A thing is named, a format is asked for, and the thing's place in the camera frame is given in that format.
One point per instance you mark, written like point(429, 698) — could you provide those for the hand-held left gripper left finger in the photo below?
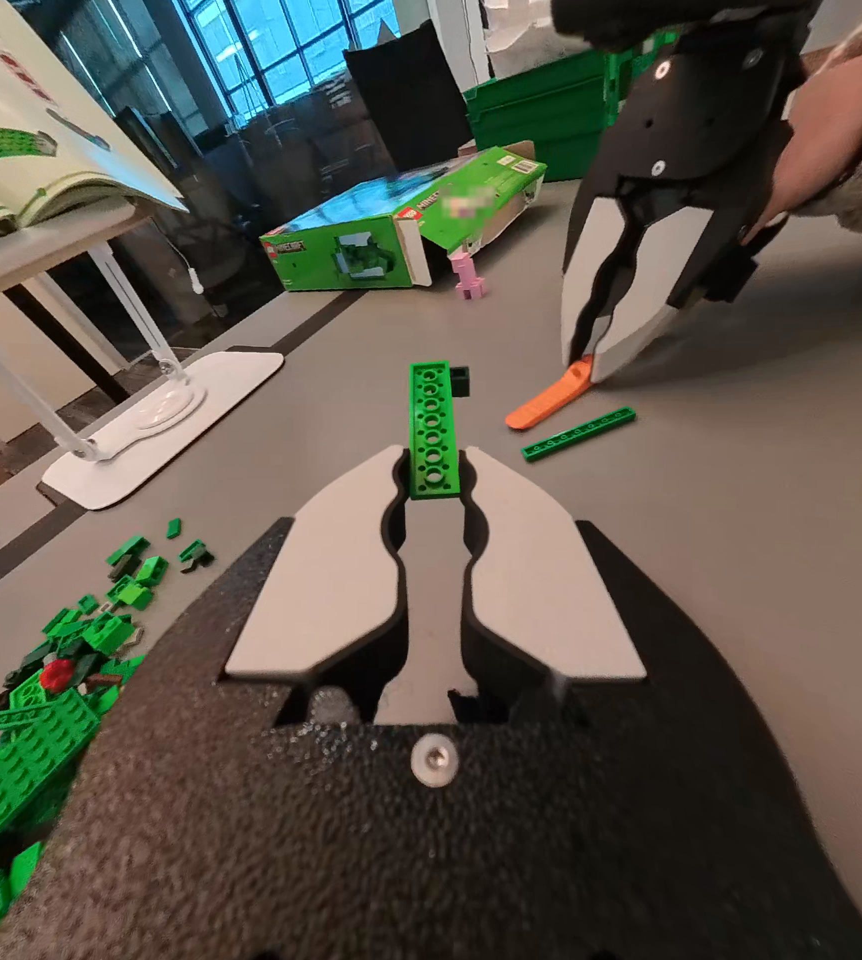
point(326, 570)

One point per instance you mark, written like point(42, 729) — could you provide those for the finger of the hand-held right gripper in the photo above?
point(663, 277)
point(588, 262)

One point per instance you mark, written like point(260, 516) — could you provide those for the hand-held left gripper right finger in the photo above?
point(543, 585)

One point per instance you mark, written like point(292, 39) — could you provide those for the orange brick separator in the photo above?
point(543, 405)

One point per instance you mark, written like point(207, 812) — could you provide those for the narrow green lego plate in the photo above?
point(577, 435)

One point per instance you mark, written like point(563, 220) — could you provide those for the wide green lego plate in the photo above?
point(431, 427)

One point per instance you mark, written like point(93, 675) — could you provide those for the pink lego pig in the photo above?
point(467, 274)

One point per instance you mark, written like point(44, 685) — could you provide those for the green cardboard lego box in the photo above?
point(326, 247)

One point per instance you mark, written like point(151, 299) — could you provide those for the pile of loose lego pieces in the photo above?
point(18, 750)

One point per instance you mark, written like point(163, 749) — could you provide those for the person's right hand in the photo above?
point(828, 127)

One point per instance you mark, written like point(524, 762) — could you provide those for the green plastic crate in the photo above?
point(536, 112)

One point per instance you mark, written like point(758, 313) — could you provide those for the white book stand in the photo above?
point(228, 375)

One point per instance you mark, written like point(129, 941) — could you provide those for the black chair back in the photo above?
point(408, 97)

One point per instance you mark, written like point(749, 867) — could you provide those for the dark framed window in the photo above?
point(281, 45)

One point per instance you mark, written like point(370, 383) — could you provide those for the open instruction booklet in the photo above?
point(26, 90)

